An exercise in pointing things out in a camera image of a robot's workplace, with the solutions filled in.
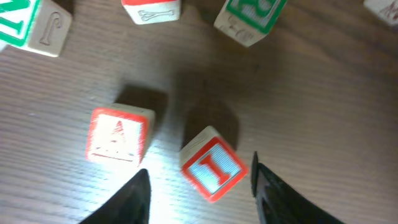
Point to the red A block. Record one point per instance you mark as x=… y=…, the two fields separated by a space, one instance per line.
x=119 y=134

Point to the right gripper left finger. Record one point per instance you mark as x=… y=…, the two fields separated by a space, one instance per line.
x=129 y=205

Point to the green R block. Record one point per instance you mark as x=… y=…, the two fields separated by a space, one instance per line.
x=248 y=21

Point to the yellow block centre right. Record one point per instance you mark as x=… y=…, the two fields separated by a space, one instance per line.
x=385 y=10

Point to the red I block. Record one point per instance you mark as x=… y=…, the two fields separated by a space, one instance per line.
x=211 y=165

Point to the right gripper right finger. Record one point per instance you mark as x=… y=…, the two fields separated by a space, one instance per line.
x=277 y=202

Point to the green N block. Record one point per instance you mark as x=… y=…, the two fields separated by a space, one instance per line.
x=38 y=26

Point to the red U block lower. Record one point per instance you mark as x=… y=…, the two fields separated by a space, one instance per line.
x=152 y=11

